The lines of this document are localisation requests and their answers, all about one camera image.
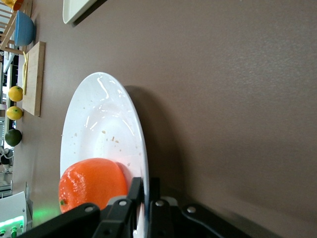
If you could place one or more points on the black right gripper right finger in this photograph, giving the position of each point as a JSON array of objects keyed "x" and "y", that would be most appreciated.
[{"x": 168, "y": 220}]

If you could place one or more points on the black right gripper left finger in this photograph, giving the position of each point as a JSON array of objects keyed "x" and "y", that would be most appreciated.
[{"x": 116, "y": 218}]

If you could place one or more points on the orange mandarin fruit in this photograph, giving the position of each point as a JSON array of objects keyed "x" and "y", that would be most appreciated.
[{"x": 94, "y": 183}]

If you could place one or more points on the white round plate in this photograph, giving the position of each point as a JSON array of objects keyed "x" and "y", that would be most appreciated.
[{"x": 106, "y": 124}]

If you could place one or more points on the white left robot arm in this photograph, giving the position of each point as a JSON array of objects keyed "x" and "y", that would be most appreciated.
[{"x": 12, "y": 205}]

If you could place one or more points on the green avocado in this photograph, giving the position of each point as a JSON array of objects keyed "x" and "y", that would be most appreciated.
[{"x": 13, "y": 137}]

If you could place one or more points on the yellow lemon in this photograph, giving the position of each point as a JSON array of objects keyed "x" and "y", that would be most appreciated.
[
  {"x": 15, "y": 93},
  {"x": 15, "y": 113}
]

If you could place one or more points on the bamboo cutting board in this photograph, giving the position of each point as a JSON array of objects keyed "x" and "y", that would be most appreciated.
[{"x": 37, "y": 74}]

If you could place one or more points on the yellow plastic fork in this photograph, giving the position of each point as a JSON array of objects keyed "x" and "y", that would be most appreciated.
[{"x": 24, "y": 79}]

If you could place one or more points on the yellow plastic knife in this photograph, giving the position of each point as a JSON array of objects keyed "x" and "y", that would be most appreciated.
[{"x": 27, "y": 64}]

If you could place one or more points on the wooden peg drying rack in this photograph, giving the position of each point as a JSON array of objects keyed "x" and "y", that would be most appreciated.
[{"x": 11, "y": 49}]

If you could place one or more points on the blue bowl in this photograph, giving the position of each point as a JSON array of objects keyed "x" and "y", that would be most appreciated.
[{"x": 23, "y": 29}]

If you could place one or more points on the cream tray with bear print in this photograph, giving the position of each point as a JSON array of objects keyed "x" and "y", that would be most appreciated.
[{"x": 76, "y": 8}]

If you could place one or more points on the yellow plastic mug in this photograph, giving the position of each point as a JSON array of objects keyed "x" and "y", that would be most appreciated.
[{"x": 7, "y": 3}]

